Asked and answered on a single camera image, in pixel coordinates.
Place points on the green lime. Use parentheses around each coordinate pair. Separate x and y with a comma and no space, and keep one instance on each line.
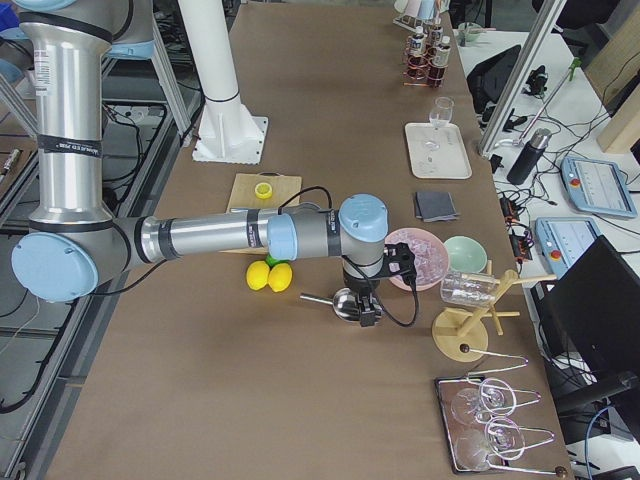
(271,261)

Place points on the tea bottle back left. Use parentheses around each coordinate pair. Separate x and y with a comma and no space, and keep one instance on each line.
(415,59)

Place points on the wooden cup stand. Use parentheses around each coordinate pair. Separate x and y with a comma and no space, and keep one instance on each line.
(459,332)

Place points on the metal ice scoop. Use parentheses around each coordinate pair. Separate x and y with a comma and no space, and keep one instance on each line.
(343,303)

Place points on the tea bottle white cap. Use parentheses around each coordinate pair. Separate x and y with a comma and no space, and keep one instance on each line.
(440,61)

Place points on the hanging wine glass near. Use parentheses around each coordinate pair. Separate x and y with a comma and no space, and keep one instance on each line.
(504,438)

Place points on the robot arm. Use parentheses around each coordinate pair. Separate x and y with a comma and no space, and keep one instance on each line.
(76,244)

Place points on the hanging wine glass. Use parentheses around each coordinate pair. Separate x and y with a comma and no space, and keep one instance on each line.
(504,438)
(496,398)

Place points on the clear wine glass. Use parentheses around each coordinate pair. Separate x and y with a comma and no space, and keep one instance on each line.
(442,112)

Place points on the black monitor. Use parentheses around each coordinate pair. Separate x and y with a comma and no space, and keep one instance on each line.
(596,304)

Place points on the bamboo cutting board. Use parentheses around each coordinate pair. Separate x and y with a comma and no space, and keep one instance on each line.
(250,192)

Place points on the black thermos bottle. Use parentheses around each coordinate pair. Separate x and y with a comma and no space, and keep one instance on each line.
(529,156)

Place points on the cream rabbit tray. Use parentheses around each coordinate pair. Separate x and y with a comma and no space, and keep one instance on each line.
(437,153)

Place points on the copper wire bottle basket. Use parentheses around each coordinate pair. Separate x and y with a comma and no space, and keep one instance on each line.
(426,55)

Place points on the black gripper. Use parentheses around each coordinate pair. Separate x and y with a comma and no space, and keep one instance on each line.
(356,286)

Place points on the green bowl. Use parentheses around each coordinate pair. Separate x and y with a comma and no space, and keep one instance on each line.
(466,254)

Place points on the wine glass rack tray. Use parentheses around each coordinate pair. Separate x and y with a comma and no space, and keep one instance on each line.
(464,424)

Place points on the yellow lemon upper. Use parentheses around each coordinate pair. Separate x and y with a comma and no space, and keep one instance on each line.
(257,275)

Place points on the yellow lemon lower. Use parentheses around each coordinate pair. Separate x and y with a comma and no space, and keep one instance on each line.
(280,277)

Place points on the tea bottle back right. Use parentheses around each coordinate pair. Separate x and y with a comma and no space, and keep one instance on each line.
(435,33)

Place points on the folded grey cloth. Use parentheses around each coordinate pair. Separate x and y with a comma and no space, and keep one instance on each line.
(432,206)

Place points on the pink bowl of ice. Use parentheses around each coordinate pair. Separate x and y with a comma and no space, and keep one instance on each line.
(431,257)

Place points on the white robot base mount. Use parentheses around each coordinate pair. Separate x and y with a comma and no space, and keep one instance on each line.
(228,132)

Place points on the yellow lemon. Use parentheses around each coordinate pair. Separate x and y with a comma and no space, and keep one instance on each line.
(257,275)
(280,277)

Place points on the aluminium frame post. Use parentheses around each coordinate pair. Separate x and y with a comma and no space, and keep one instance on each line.
(541,29)

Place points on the glass jar on stand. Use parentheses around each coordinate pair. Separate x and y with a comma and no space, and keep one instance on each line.
(468,289)

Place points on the teach pendant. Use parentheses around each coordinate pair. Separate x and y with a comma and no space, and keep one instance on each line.
(563,240)
(597,186)

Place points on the teach pendant far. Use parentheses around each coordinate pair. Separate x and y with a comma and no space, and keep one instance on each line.
(597,186)

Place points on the hanging wine glass far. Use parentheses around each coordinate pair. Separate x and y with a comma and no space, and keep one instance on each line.
(496,398)

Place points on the half lemon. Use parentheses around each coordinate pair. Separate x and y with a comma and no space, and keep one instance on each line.
(263,190)

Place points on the teach pendant near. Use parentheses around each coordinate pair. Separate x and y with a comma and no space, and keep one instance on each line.
(563,240)

